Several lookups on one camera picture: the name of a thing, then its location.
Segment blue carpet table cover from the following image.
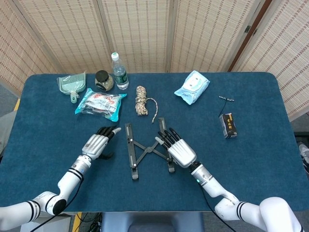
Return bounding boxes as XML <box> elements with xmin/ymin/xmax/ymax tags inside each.
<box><xmin>0</xmin><ymin>72</ymin><xmax>305</xmax><ymax>213</ymax></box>

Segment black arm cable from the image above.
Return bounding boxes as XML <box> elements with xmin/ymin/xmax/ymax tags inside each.
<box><xmin>24</xmin><ymin>178</ymin><xmax>84</xmax><ymax>232</ymax></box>
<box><xmin>200</xmin><ymin>190</ymin><xmax>236</xmax><ymax>232</ymax></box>

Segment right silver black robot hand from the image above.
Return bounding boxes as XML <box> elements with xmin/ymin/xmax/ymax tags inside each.
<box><xmin>155</xmin><ymin>127</ymin><xmax>197</xmax><ymax>168</ymax></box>

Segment light blue wet wipes pack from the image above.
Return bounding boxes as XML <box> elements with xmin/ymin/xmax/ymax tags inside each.
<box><xmin>173</xmin><ymin>70</ymin><xmax>211</xmax><ymax>105</ymax></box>

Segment small black carton box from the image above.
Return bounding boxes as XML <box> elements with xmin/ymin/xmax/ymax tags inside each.
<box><xmin>219</xmin><ymin>113</ymin><xmax>238</xmax><ymax>139</ymax></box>

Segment clear water bottle green label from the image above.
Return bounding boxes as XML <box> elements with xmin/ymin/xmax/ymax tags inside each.
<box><xmin>111</xmin><ymin>52</ymin><xmax>129</xmax><ymax>90</ymax></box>

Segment woven bamboo folding screen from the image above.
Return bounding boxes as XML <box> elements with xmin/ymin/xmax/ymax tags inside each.
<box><xmin>0</xmin><ymin>0</ymin><xmax>309</xmax><ymax>121</ymax></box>

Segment coiled beige braided rope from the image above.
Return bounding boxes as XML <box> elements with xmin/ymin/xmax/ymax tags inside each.
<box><xmin>134</xmin><ymin>85</ymin><xmax>159</xmax><ymax>124</ymax></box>

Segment black folding laptop stand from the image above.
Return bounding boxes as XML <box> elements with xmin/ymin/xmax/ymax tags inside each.
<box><xmin>124</xmin><ymin>117</ymin><xmax>177</xmax><ymax>181</ymax></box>

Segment glass jar black lid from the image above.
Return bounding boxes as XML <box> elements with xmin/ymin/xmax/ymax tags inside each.
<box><xmin>95</xmin><ymin>70</ymin><xmax>114</xmax><ymax>92</ymax></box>

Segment tangled black floor cables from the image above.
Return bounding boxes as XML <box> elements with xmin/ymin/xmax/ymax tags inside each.
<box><xmin>81</xmin><ymin>212</ymin><xmax>102</xmax><ymax>232</ymax></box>

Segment pale green plastic dustpan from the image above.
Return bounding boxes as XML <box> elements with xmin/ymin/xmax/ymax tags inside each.
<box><xmin>56</xmin><ymin>71</ymin><xmax>87</xmax><ymax>105</ymax></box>

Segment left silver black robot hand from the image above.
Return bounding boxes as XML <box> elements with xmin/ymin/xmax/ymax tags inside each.
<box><xmin>81</xmin><ymin>125</ymin><xmax>121</xmax><ymax>160</ymax></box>

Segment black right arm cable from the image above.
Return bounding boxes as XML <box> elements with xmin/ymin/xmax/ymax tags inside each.
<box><xmin>200</xmin><ymin>190</ymin><xmax>236</xmax><ymax>232</ymax></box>

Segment blue-grey padded seat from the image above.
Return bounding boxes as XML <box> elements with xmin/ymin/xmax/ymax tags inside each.
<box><xmin>101</xmin><ymin>212</ymin><xmax>205</xmax><ymax>232</ymax></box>

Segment grey sneaker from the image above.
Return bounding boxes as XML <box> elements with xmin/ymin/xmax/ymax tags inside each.
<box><xmin>298</xmin><ymin>142</ymin><xmax>309</xmax><ymax>174</ymax></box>

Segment clear snack bag teal edges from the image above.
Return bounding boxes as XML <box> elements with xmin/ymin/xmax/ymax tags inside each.
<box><xmin>74</xmin><ymin>87</ymin><xmax>127</xmax><ymax>122</ymax></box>

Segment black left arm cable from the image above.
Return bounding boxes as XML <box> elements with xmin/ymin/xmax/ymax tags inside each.
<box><xmin>24</xmin><ymin>178</ymin><xmax>84</xmax><ymax>232</ymax></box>

